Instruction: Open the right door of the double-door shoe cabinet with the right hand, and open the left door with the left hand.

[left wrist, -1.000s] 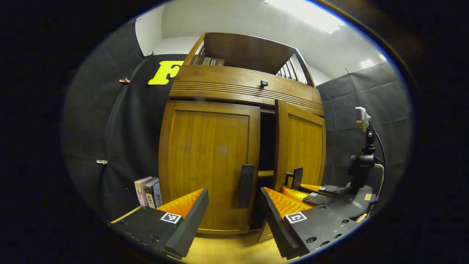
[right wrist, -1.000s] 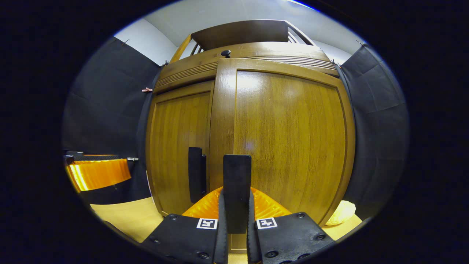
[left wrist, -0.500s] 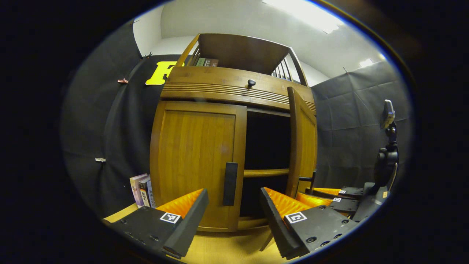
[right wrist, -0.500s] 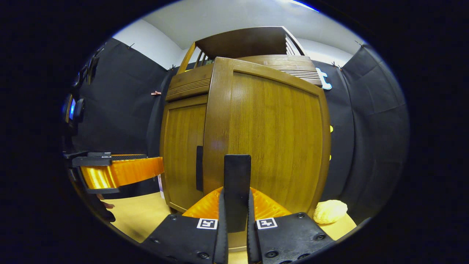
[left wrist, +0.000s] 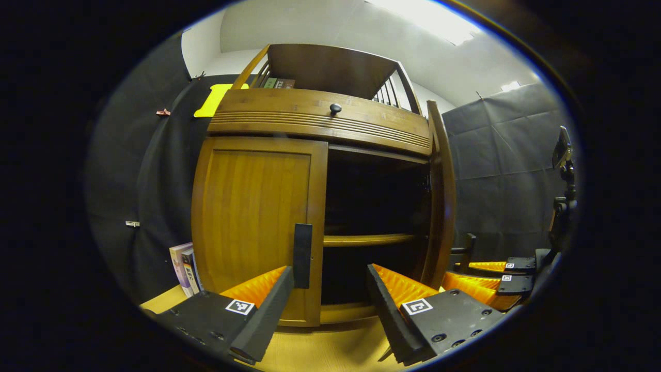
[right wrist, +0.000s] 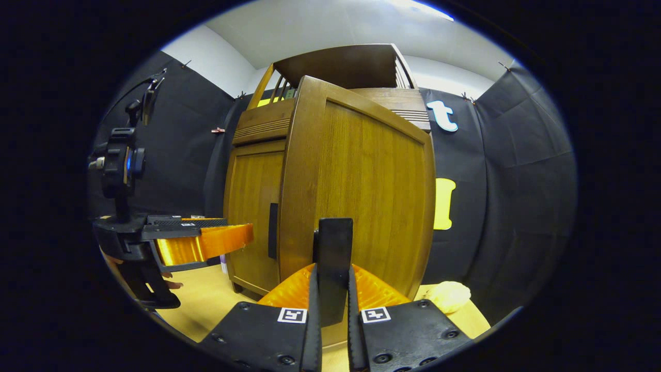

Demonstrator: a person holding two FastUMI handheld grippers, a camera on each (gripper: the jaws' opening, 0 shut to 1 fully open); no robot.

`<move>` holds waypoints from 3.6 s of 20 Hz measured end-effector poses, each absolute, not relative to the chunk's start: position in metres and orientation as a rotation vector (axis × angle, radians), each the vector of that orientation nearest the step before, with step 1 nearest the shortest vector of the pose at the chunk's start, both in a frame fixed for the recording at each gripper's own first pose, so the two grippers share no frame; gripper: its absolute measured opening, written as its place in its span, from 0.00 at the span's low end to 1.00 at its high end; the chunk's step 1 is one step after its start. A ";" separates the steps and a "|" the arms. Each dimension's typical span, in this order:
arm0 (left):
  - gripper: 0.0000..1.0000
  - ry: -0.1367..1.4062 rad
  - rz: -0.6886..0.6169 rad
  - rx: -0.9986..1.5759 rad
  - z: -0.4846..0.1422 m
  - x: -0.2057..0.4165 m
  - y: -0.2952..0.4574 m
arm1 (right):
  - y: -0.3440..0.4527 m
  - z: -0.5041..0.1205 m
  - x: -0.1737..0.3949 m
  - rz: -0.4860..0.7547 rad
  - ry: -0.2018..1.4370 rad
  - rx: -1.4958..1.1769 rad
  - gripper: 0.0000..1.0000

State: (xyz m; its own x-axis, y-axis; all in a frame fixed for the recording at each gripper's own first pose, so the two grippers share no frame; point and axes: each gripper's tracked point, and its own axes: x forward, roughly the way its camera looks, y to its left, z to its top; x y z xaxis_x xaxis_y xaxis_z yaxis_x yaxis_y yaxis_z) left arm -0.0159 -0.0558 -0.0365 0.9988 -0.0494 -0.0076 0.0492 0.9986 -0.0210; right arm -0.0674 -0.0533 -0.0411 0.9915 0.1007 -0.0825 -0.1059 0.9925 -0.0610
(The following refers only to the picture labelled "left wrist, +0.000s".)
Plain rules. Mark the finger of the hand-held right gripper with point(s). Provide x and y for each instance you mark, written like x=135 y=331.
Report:
x=515 y=284
x=519 y=265

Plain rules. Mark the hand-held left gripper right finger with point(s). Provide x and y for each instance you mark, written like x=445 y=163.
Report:
x=387 y=315

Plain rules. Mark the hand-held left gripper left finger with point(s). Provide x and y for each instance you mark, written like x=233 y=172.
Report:
x=268 y=315

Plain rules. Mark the wooden shoe cabinet door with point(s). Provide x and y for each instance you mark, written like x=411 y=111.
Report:
x=248 y=217
x=441 y=206

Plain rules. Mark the wooden double-door shoe cabinet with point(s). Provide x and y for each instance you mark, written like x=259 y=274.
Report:
x=320 y=67

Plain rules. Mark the wooden inner cabinet shelf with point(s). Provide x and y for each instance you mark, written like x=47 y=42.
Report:
x=366 y=239

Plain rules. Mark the black tripod stand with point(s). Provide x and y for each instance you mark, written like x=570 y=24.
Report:
x=563 y=206

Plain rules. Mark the blue book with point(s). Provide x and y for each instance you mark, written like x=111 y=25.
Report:
x=198 y=274

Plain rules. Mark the dark book with orange print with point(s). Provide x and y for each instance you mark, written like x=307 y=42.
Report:
x=190 y=274

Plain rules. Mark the black backdrop cloth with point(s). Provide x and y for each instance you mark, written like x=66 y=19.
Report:
x=155 y=181
x=506 y=170

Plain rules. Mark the small ceiling light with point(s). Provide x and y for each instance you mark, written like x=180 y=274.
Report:
x=510 y=86

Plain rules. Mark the wooden drawer with black knob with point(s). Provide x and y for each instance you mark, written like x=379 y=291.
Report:
x=289 y=106

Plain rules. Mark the brown book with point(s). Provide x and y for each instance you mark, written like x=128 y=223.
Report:
x=285 y=83

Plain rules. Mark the green book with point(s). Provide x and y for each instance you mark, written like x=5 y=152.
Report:
x=270 y=82

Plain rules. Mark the large ceiling light panel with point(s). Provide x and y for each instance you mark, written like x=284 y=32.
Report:
x=428 y=18

